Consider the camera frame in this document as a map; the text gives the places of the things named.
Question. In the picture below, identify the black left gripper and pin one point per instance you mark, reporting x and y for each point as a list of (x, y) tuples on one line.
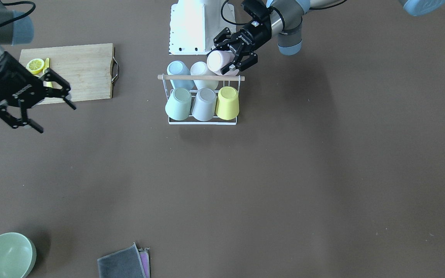
[(258, 31)]

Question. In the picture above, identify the pink plastic cup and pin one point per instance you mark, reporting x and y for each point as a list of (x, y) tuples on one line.
[(216, 60)]

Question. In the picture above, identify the green plastic cup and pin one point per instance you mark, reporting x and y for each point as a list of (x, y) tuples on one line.
[(178, 105)]

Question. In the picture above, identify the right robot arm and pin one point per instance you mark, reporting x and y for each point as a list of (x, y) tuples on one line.
[(17, 28)]

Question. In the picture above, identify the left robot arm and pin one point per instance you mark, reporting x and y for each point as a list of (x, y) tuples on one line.
[(282, 19)]

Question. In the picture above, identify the cream white cup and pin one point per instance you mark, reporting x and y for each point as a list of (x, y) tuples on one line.
[(200, 68)]

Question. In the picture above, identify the yellow cup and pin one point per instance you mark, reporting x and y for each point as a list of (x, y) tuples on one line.
[(227, 107)]

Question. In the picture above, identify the light blue cup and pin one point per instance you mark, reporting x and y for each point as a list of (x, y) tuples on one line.
[(179, 68)]

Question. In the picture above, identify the grey cup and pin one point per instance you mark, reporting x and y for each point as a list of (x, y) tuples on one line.
[(204, 105)]

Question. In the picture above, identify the lemon slice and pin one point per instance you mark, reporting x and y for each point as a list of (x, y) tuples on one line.
[(35, 66)]

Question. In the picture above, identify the wooden cutting board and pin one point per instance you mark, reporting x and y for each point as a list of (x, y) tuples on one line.
[(91, 70)]

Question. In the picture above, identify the green bowl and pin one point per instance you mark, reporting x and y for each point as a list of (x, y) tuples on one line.
[(17, 255)]

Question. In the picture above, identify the grey folded cloth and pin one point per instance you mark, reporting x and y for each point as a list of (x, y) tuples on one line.
[(125, 263)]

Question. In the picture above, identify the pink folded cloth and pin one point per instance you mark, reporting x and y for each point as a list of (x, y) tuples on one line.
[(145, 261)]

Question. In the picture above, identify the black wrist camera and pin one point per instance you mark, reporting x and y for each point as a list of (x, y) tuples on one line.
[(256, 9)]

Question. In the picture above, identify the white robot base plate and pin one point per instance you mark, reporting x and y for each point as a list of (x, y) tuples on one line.
[(195, 23)]

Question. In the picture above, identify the white wire cup rack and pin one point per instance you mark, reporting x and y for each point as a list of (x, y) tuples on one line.
[(234, 81)]

